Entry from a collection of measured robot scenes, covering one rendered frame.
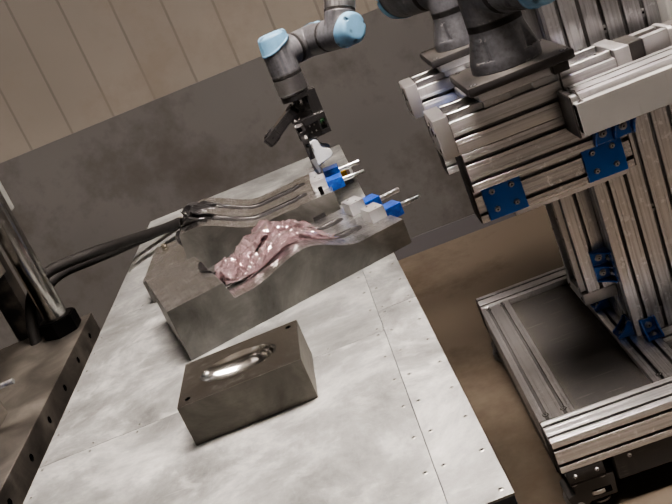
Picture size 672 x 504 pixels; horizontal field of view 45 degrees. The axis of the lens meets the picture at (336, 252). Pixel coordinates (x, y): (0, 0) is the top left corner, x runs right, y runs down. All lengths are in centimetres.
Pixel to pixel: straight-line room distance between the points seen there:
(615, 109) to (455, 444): 87
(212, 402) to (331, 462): 24
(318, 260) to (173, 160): 219
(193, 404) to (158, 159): 256
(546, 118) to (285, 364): 84
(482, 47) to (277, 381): 86
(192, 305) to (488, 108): 73
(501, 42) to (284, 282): 65
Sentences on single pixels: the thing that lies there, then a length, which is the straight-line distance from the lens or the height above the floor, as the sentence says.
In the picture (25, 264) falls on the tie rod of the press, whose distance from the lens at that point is 212.
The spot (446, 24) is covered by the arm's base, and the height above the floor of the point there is 110.
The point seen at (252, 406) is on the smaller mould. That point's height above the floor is 83.
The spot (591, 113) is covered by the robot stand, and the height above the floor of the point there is 92.
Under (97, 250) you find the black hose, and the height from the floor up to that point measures 91.
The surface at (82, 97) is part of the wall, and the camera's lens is 376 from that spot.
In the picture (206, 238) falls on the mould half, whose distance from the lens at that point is 193.
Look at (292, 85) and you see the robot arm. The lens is 200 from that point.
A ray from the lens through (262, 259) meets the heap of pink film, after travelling 163.
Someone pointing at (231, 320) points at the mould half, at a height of 83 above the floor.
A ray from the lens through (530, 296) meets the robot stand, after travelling 262.
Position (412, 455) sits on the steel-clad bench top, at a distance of 104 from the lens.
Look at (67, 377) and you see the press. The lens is 195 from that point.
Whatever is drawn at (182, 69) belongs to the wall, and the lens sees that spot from 366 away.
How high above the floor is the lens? 138
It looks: 19 degrees down
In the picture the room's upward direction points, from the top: 23 degrees counter-clockwise
